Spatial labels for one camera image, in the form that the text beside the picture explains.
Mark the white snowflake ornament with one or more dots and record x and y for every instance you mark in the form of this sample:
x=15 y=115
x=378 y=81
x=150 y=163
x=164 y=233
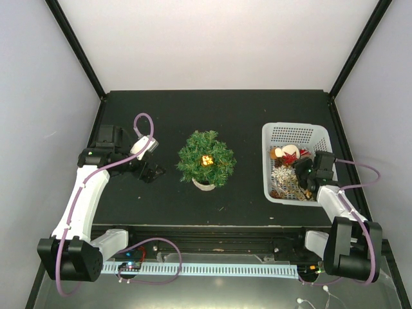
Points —
x=283 y=174

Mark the brown pine cone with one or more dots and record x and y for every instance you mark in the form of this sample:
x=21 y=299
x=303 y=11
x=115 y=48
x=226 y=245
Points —
x=276 y=195

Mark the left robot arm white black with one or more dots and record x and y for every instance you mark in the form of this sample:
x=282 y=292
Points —
x=70 y=254

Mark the small green christmas tree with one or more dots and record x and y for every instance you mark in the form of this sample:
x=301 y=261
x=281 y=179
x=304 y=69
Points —
x=206 y=143

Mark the gold merry christmas sign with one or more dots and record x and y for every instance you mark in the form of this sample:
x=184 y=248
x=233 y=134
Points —
x=291 y=192

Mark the white slotted cable duct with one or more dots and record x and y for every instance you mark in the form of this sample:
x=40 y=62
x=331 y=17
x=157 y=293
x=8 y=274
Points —
x=200 y=269

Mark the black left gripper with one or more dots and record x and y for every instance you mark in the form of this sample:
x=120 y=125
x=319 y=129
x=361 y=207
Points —
x=149 y=176

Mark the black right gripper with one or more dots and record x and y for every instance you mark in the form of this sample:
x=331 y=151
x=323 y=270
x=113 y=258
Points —
x=298 y=165

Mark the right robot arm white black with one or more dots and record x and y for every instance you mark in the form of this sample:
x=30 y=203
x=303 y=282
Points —
x=352 y=247

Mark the dark pine cone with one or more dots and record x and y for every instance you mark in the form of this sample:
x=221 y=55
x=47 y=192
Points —
x=279 y=162

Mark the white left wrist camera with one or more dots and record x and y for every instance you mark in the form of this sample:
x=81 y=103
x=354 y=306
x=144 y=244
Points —
x=143 y=146

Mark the cream felt snowman ornament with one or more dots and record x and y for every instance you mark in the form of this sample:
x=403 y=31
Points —
x=285 y=151

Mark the white plastic basket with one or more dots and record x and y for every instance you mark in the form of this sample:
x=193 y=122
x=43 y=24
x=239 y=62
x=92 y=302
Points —
x=278 y=134

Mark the red star ornament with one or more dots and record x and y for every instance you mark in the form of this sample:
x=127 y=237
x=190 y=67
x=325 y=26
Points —
x=289 y=159

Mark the gold gift box ornament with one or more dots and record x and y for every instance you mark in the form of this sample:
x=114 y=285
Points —
x=207 y=160

